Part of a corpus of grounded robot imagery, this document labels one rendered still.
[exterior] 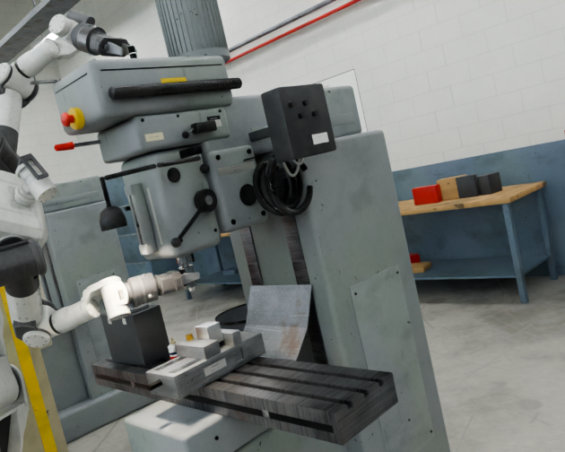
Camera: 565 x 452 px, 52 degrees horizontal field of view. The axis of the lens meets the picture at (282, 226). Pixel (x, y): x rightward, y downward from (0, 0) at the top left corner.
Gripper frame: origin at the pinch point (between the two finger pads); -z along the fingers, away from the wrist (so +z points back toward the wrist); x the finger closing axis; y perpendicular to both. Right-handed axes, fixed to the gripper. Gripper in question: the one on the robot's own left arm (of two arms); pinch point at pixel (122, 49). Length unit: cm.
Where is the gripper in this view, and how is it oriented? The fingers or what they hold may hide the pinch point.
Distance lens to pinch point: 190.1
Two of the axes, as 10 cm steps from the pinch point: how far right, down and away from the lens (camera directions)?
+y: 2.2, -9.1, -3.5
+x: -5.1, 2.0, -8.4
